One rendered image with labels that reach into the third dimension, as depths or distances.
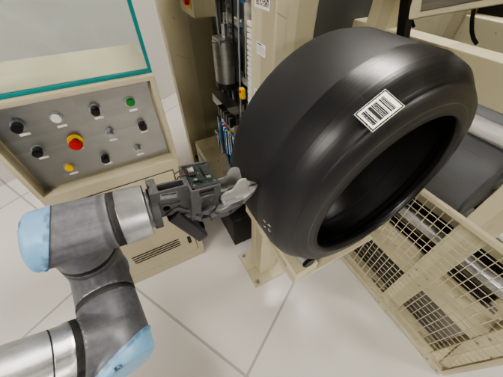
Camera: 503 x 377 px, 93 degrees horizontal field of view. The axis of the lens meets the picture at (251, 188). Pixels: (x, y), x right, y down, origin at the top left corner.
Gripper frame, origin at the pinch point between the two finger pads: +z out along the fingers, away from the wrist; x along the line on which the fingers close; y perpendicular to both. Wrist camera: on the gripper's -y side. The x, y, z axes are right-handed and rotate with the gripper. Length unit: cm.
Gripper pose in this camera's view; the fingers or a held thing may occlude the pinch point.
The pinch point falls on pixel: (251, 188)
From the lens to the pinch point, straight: 50.4
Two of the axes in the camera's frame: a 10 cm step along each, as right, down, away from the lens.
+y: 1.1, -7.2, -6.8
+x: -4.7, -6.4, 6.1
